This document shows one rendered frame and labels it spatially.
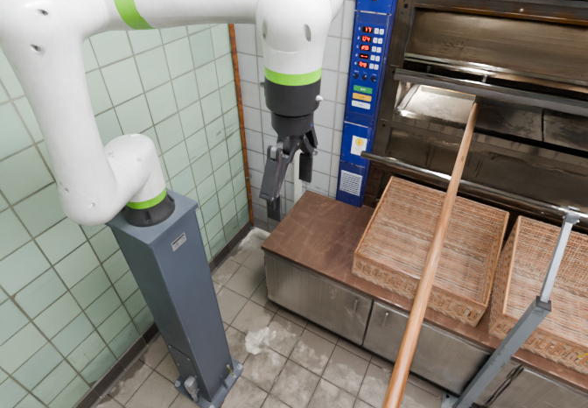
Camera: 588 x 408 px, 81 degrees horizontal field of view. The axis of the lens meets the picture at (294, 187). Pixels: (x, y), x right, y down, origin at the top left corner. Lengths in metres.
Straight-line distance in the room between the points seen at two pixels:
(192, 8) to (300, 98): 0.27
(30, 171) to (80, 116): 0.68
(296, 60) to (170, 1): 0.29
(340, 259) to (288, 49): 1.36
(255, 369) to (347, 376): 0.50
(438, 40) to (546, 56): 0.37
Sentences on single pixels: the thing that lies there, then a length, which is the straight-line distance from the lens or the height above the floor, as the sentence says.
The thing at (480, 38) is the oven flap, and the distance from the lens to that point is 1.56.
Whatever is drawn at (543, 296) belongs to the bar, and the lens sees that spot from 1.41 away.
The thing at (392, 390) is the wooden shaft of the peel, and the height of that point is 1.20.
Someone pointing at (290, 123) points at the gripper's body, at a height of 1.65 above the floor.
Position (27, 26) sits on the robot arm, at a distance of 0.70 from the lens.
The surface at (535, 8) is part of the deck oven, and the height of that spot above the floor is 1.66.
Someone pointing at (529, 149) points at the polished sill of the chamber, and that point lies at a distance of 1.71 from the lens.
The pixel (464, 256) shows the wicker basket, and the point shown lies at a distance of 1.93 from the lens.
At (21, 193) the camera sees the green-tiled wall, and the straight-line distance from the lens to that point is 1.45.
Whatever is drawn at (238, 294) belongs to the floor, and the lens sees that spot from 2.35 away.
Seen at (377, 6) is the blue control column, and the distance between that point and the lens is 1.57.
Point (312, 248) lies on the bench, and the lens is 1.79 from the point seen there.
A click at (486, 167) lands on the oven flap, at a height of 1.02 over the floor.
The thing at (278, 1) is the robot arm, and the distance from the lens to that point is 0.51.
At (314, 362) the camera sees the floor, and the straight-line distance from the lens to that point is 2.12.
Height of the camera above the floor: 1.93
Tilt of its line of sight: 39 degrees down
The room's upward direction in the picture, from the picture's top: straight up
